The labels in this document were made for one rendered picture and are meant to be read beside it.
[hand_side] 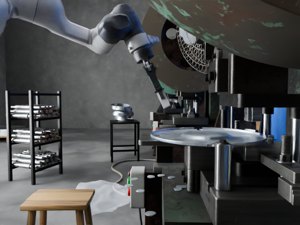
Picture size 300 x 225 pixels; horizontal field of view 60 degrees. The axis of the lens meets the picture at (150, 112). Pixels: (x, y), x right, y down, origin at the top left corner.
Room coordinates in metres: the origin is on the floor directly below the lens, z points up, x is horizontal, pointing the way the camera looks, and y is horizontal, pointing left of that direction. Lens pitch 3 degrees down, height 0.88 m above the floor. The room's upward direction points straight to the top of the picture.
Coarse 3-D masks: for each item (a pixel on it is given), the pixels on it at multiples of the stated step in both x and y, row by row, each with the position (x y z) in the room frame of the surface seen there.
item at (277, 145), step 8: (264, 144) 0.59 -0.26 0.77; (272, 144) 0.59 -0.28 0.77; (280, 144) 0.59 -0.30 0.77; (240, 152) 0.63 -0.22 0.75; (248, 152) 0.60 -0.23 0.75; (256, 152) 0.60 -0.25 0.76; (264, 152) 0.59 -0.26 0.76; (272, 152) 0.59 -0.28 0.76; (280, 152) 0.59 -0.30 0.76; (248, 160) 0.60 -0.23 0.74; (256, 160) 0.60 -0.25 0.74
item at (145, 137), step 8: (144, 136) 0.68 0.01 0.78; (144, 144) 0.61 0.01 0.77; (152, 144) 0.61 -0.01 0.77; (160, 144) 0.61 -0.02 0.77; (168, 144) 0.61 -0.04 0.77; (176, 144) 0.61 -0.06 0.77; (184, 152) 0.71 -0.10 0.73; (192, 152) 0.63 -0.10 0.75; (200, 152) 0.62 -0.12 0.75; (208, 152) 0.62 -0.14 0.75; (184, 160) 0.71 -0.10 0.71; (192, 160) 0.63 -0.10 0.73; (200, 160) 0.62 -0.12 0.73; (208, 160) 0.62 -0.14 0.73; (184, 168) 0.71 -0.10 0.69; (192, 168) 0.63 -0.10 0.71; (200, 168) 0.62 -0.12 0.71; (208, 168) 0.62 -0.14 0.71; (184, 176) 0.65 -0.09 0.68; (192, 176) 0.63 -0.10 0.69; (192, 184) 0.63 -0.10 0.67
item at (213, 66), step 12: (216, 48) 0.71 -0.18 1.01; (216, 60) 0.63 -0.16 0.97; (228, 60) 0.62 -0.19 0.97; (240, 60) 0.60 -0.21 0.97; (252, 60) 0.60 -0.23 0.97; (216, 72) 0.63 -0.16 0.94; (228, 72) 0.62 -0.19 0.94; (240, 72) 0.60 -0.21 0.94; (252, 72) 0.60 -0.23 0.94; (264, 72) 0.60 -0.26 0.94; (276, 72) 0.59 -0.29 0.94; (216, 84) 0.63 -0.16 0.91; (228, 84) 0.62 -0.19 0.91; (240, 84) 0.60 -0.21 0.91; (252, 84) 0.60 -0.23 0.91; (264, 84) 0.59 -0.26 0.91; (276, 84) 0.59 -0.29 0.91
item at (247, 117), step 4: (244, 108) 0.68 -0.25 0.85; (248, 108) 0.66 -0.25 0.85; (252, 108) 0.65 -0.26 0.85; (256, 108) 0.65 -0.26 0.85; (260, 108) 0.65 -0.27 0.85; (244, 112) 0.68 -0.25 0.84; (248, 112) 0.66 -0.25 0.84; (252, 112) 0.65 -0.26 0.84; (256, 112) 0.65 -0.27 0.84; (260, 112) 0.65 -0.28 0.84; (244, 116) 0.68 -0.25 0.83; (248, 116) 0.66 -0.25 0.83; (252, 116) 0.65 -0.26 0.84; (256, 116) 0.65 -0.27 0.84; (260, 116) 0.65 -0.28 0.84; (248, 120) 0.66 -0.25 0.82; (252, 120) 0.65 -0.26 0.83; (256, 120) 0.65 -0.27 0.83; (260, 120) 0.65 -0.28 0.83
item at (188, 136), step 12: (156, 132) 0.74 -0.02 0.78; (168, 132) 0.74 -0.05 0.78; (180, 132) 0.74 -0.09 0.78; (192, 132) 0.70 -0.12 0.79; (204, 132) 0.70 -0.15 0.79; (216, 132) 0.70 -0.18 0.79; (228, 132) 0.74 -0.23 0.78; (240, 132) 0.74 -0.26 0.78; (252, 132) 0.72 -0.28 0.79; (180, 144) 0.55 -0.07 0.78; (192, 144) 0.54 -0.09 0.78; (204, 144) 0.53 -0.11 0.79; (240, 144) 0.54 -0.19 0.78; (252, 144) 0.55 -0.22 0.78
